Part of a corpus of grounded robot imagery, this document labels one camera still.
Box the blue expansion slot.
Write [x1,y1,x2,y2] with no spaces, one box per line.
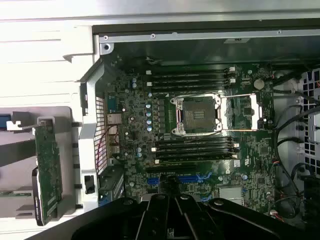
[147,176,197,186]

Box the silver finned chipset heatsink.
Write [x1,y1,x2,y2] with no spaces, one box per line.
[219,186,244,205]

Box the black expansion slot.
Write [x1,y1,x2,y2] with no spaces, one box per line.
[145,163,197,174]

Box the black RAM slot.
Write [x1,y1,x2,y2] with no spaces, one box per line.
[154,150,238,158]
[145,73,233,81]
[154,138,238,146]
[154,156,233,165]
[151,144,238,152]
[145,66,237,75]
[146,78,237,87]
[149,85,232,92]

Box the black open PC case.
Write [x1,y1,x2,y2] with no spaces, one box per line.
[62,19,320,240]

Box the green motherboard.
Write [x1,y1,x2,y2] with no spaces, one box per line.
[104,56,277,221]

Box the silver CPU socket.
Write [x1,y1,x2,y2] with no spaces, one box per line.
[169,93,224,138]

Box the grey parts rack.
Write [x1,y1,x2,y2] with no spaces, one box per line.
[0,106,76,221]

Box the silver socket cover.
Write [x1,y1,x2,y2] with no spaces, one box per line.
[221,93,264,132]

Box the green RAM stick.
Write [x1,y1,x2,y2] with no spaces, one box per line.
[0,191,33,198]

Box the perforated metal disk bay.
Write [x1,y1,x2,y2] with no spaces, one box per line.
[299,66,320,163]

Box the round coin battery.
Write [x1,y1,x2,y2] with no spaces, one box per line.
[253,78,266,90]

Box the thin wire locking lever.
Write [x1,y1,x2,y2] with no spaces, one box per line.
[201,91,223,98]
[183,131,227,139]

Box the thin red wire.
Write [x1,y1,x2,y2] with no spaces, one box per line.
[95,124,119,171]

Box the black wire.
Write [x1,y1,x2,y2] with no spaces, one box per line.
[274,103,320,131]
[273,159,309,221]
[275,138,305,165]

